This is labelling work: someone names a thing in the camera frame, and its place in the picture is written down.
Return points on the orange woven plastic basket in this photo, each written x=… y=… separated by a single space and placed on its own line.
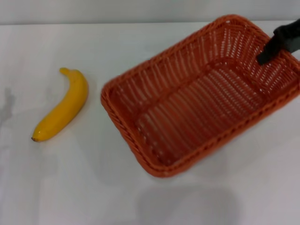
x=187 y=112

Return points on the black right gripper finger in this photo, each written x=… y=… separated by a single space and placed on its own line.
x=279 y=38
x=294 y=45

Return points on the yellow banana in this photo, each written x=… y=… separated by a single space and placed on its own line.
x=68 y=103

